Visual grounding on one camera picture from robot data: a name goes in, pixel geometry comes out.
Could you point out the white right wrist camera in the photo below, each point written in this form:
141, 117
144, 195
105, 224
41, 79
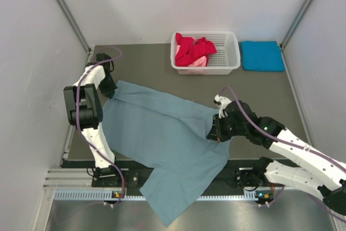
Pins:
222, 103

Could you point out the white plastic laundry basket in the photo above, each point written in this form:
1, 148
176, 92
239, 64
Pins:
223, 62

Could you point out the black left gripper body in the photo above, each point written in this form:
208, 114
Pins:
107, 85

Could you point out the aluminium corner post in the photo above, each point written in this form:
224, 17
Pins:
297, 20
73, 24

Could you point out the grey slotted cable duct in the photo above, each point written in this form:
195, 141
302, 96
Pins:
110, 195

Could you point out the pink t-shirt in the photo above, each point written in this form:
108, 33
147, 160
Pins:
192, 56

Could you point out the red t-shirt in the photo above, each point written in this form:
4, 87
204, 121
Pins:
208, 46

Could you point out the left aluminium corner post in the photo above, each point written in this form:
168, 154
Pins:
73, 24

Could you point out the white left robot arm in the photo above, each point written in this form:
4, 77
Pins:
85, 112

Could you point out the folded turquoise t-shirt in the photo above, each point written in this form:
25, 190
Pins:
262, 56

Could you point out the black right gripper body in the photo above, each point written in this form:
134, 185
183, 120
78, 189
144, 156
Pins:
225, 128

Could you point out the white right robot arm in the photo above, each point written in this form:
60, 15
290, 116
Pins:
316, 173

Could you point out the grey-blue t-shirt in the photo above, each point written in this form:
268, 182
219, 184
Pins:
169, 135

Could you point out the aluminium front frame rail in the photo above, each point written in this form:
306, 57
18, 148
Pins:
67, 179

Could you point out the right aluminium corner post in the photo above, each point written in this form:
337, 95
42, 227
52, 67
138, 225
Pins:
297, 20

